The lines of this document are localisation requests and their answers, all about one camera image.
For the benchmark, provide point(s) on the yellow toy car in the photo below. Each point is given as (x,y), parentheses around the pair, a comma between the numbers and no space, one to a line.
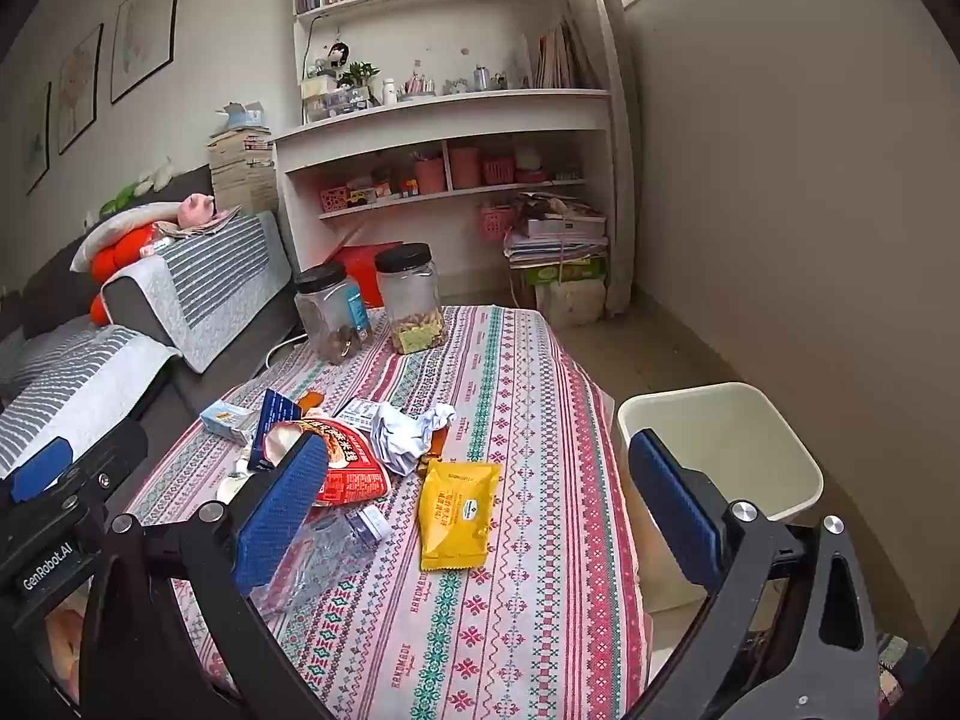
(358,199)

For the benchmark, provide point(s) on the patterned tablecloth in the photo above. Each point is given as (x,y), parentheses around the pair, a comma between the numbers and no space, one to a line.
(510,427)

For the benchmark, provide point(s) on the colourful puzzle cube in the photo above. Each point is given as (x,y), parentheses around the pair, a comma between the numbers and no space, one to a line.
(407,188)

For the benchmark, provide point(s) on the white bookshelf unit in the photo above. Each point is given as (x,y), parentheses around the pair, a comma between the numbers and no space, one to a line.
(450,120)

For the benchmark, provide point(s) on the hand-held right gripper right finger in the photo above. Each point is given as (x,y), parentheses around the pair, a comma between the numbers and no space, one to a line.
(671,502)

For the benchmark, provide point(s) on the clear storage box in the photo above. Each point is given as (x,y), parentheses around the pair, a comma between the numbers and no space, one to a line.
(334,105)

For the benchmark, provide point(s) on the tall pink bin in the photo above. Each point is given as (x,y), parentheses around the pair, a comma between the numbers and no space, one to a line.
(465,169)

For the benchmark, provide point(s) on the grey sofa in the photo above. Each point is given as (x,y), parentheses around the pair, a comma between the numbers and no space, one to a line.
(52,292)

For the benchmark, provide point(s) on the red cardboard box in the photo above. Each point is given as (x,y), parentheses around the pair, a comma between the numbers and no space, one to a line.
(360,270)

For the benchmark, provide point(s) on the green cardboard box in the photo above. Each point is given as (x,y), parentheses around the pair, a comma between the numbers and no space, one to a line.
(570,271)

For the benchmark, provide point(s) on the white trash bin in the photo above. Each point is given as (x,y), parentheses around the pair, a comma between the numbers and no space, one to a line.
(720,427)

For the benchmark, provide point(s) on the pink lattice basket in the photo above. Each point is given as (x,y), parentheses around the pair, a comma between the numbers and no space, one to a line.
(335,200)

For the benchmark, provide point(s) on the small white blue box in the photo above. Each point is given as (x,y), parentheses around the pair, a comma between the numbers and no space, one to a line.
(225,420)

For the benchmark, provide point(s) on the white sack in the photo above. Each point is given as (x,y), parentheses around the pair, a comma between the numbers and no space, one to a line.
(574,304)

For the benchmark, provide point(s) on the white plastic wrapper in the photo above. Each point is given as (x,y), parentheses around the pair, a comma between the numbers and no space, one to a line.
(231,481)

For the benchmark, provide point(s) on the large framed picture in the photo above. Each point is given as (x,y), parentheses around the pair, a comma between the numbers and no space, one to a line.
(146,34)

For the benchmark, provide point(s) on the small pink basket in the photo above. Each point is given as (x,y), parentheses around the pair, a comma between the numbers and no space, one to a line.
(498,172)

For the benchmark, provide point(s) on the striped armrest cover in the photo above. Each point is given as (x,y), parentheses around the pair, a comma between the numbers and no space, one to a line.
(210,285)

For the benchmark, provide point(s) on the white printed leaflet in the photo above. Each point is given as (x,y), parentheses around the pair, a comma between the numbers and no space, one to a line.
(358,414)

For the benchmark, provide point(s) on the crushed clear plastic bottle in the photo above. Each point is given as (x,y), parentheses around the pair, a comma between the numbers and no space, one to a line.
(322,551)

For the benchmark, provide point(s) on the folded newspaper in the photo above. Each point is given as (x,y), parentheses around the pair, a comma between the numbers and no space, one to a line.
(202,229)

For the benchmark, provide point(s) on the pink plush toy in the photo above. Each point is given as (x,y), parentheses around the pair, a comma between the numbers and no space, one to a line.
(196,210)

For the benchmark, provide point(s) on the person's left hand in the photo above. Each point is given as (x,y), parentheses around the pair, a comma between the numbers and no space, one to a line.
(61,645)

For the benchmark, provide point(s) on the red instant noodle cup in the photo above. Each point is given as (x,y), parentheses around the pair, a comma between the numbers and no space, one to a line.
(352,469)

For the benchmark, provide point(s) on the leaning thin books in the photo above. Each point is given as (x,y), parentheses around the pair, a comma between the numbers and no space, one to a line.
(562,56)

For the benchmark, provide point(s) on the striped seat cover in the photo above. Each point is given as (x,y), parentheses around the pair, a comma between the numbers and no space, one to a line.
(67,390)

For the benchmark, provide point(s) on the blue label plastic jar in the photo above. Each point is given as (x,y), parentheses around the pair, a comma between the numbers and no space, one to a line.
(330,322)

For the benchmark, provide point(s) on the small potted plant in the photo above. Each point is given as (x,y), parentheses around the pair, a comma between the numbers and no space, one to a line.
(360,73)

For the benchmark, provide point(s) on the small white bottle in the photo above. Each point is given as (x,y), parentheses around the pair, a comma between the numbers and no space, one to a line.
(390,92)

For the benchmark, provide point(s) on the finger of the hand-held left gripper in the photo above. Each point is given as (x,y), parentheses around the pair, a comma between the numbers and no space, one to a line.
(37,469)
(112,454)

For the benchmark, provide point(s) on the pink pot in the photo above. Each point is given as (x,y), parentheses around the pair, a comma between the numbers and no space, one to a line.
(430,176)

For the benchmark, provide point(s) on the white paper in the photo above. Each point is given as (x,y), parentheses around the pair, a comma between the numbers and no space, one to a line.
(401,439)

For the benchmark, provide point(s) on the tall stack of books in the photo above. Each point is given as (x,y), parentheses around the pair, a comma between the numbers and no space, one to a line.
(240,172)

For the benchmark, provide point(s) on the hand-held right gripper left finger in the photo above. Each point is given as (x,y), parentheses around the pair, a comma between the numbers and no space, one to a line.
(281,510)

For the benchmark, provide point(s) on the small framed picture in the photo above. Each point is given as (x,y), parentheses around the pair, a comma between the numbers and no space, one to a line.
(37,139)

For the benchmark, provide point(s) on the white plush on shelf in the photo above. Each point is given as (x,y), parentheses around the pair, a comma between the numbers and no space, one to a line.
(529,157)

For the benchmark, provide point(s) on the plastic jar of peanuts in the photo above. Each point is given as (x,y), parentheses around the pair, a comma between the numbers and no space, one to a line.
(411,307)

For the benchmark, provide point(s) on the beige curtain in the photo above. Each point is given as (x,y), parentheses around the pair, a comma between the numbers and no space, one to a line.
(611,127)

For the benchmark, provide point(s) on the white pillow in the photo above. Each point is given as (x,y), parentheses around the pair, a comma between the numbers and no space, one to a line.
(112,232)

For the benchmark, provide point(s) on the yellow snack packet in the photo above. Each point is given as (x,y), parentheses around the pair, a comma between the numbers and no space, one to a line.
(459,517)

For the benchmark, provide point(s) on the green white plush toy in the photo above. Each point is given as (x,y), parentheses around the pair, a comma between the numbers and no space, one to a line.
(142,184)

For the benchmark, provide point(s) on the medium framed picture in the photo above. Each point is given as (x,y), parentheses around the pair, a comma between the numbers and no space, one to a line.
(79,90)

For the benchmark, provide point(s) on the dark blue carton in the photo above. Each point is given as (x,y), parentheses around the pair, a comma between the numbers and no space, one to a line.
(271,424)

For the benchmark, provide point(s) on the pile of papers and books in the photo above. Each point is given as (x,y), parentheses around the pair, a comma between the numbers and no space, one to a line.
(559,236)

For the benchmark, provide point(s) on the red orange cushion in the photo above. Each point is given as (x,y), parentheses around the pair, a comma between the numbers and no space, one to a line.
(116,255)

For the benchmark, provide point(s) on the orange wrapper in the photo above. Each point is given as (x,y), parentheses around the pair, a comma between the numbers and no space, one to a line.
(309,399)
(436,444)

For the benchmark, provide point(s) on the black haired doll figure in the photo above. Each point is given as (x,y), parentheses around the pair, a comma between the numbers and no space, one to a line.
(337,54)

